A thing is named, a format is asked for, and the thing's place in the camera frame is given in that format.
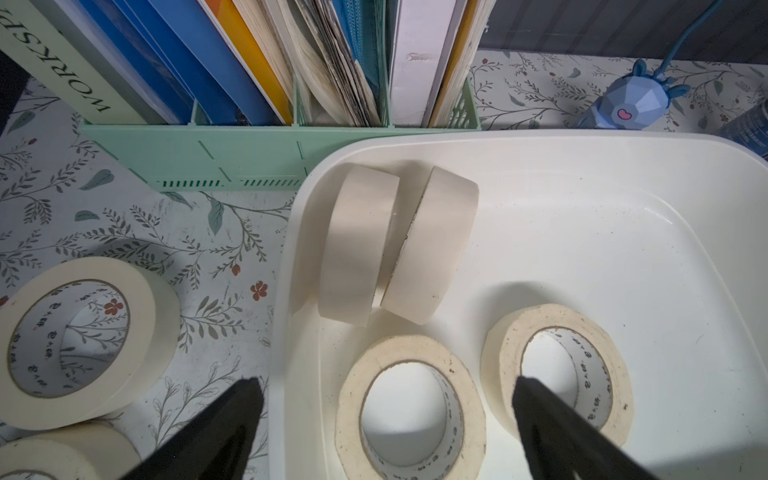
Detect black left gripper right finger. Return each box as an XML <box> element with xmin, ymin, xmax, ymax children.
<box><xmin>512</xmin><ymin>376</ymin><xmax>654</xmax><ymax>480</ymax></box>

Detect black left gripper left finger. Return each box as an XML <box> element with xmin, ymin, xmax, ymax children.
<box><xmin>124</xmin><ymin>377</ymin><xmax>264</xmax><ymax>479</ymax></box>

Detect masking tape roll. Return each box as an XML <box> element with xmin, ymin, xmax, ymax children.
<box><xmin>318</xmin><ymin>165</ymin><xmax>400</xmax><ymax>327</ymax></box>
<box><xmin>1</xmin><ymin>257</ymin><xmax>181</xmax><ymax>430</ymax></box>
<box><xmin>480</xmin><ymin>303</ymin><xmax>634</xmax><ymax>447</ymax></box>
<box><xmin>381</xmin><ymin>167</ymin><xmax>479</xmax><ymax>325</ymax></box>
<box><xmin>1</xmin><ymin>424</ymin><xmax>140</xmax><ymax>479</ymax></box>
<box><xmin>335</xmin><ymin>335</ymin><xmax>487</xmax><ymax>479</ymax></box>

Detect white plastic storage box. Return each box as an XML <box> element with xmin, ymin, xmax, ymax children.
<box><xmin>269</xmin><ymin>130</ymin><xmax>767</xmax><ymax>479</ymax></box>

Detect green desktop file organizer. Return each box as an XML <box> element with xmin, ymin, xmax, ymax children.
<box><xmin>79</xmin><ymin>0</ymin><xmax>483</xmax><ymax>193</ymax></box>

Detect blue folders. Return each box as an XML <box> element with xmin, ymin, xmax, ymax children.
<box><xmin>79</xmin><ymin>1</ymin><xmax>288</xmax><ymax>126</ymax></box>

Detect white book with green spine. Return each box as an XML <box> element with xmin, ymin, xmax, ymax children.
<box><xmin>0</xmin><ymin>0</ymin><xmax>148</xmax><ymax>126</ymax></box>

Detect white binder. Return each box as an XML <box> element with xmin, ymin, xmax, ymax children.
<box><xmin>389</xmin><ymin>0</ymin><xmax>467</xmax><ymax>128</ymax></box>

